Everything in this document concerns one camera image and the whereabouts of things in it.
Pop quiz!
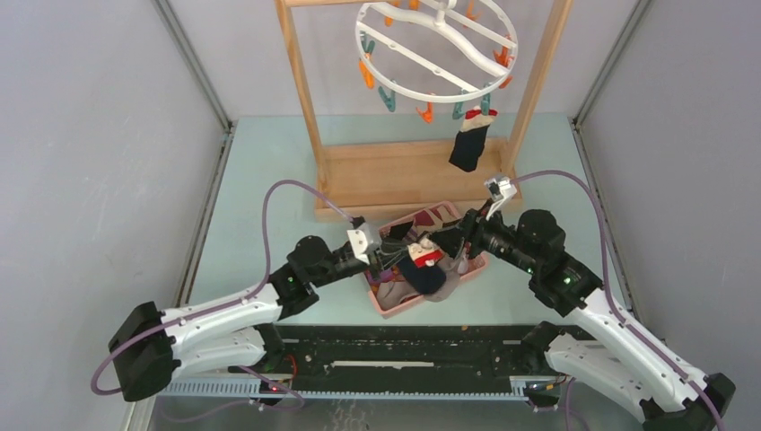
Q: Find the pink plastic basket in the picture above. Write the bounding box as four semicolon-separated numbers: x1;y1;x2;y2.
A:
368;201;489;319

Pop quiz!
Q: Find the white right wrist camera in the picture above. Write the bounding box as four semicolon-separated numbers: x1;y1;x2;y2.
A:
484;174;518;220

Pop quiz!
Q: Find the wooden hanger stand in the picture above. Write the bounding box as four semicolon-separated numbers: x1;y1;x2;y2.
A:
276;1;573;221

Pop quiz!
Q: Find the teal left clothespin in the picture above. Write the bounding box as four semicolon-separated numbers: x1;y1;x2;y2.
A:
378;85;397;113

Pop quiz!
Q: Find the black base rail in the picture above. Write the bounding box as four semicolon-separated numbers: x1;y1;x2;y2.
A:
252;324;559;396

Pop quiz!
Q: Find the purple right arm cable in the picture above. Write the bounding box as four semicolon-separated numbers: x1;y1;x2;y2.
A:
511;170;730;431

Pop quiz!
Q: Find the purple striped sock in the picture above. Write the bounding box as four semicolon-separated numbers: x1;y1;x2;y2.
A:
364;268;398;295

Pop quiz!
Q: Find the grey sock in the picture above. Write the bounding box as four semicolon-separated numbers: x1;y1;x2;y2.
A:
375;256;468;311

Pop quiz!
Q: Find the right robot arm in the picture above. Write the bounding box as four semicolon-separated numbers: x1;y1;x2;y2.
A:
426;209;736;430

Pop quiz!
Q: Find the beige red striped sock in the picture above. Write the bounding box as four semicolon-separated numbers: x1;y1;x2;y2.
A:
411;202;461;236

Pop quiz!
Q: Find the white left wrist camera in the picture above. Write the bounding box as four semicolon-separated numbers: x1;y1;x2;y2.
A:
346;223;382;265

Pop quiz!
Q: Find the teal clothespin holding sock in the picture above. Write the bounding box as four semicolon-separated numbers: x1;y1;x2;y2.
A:
479;92;491;116

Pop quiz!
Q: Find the white round clip hanger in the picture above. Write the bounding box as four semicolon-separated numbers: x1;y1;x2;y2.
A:
354;1;519;104

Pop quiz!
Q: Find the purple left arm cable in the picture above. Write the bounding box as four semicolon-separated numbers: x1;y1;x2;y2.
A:
90;179;358;415

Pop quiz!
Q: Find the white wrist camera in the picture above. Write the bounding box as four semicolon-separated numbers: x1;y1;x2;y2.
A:
484;174;518;220
346;223;382;265

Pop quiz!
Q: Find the orange clothespin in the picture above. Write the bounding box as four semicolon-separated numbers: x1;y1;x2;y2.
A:
415;99;435;124
358;59;375;90

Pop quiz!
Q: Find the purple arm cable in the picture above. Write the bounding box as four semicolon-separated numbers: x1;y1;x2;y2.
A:
90;179;358;415
511;170;730;431

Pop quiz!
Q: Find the orange front clothespin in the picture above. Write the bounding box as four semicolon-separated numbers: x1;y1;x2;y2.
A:
415;99;435;124

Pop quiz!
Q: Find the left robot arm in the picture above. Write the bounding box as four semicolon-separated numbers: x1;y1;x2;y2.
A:
108;229;421;402

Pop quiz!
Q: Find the navy santa sock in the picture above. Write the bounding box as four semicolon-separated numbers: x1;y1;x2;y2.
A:
449;108;499;172
400;236;446;295

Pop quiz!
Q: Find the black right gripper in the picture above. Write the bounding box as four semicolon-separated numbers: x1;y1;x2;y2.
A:
426;198;539;277

